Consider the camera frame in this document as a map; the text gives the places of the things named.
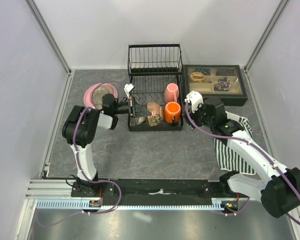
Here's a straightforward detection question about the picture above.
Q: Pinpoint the small green patterned bowl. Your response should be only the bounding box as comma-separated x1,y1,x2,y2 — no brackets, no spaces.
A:
135,116,146,125

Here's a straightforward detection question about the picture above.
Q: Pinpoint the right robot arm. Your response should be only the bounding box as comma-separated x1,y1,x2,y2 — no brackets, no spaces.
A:
185,91,300,218

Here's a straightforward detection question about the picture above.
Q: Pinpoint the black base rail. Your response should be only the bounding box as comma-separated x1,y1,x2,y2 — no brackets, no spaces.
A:
71,178,245,207

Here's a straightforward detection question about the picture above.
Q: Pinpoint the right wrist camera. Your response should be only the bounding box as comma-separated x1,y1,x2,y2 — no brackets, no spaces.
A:
185,90,204,113

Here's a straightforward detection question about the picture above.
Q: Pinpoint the pink plate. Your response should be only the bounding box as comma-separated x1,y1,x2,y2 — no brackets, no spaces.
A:
83,83,118,109

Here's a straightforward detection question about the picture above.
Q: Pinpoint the pink patterned bowl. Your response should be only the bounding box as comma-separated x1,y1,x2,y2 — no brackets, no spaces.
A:
147,101,164,127

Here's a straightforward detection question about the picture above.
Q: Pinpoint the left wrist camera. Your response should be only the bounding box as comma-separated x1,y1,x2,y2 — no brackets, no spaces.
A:
124,83,135,99

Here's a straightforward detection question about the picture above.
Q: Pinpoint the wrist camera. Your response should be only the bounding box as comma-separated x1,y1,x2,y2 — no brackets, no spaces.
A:
124,83,135,99
185,90,204,113

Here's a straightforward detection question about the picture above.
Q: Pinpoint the pink mug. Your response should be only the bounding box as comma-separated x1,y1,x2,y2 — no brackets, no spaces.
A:
164,83,180,103

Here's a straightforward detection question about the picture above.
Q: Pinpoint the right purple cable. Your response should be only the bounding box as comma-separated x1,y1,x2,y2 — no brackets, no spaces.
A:
184,99,300,229

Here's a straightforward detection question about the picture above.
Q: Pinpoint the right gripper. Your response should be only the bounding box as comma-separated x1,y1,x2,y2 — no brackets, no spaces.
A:
182,99,214,131

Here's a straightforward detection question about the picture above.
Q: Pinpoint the grey glass plate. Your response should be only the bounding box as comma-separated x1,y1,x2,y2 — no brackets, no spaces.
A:
92,86,111,109

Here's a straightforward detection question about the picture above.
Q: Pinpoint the striped green white towel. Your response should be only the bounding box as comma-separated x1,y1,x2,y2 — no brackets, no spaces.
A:
214,111,256,176

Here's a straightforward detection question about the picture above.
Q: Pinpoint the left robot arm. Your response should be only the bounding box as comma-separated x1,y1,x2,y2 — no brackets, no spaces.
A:
62,93,141,197

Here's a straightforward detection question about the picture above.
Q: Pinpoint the black compartment display box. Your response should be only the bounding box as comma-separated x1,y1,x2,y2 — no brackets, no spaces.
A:
182,64,248,107

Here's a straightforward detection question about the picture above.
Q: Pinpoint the beige coiled cord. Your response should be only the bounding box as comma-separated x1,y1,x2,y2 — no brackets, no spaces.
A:
190,71,207,83

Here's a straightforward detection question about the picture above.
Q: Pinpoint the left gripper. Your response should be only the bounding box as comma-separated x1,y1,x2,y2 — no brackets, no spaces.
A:
112,95,151,118

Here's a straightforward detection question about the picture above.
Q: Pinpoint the black wire dish rack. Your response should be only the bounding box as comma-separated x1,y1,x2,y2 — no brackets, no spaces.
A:
127,43,183,132

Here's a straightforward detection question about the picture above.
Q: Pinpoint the orange mug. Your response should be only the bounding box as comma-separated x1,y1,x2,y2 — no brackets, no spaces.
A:
164,101,182,124

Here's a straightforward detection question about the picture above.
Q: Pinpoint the dark floral fabric piece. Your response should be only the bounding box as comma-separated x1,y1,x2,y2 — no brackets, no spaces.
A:
214,77,231,92

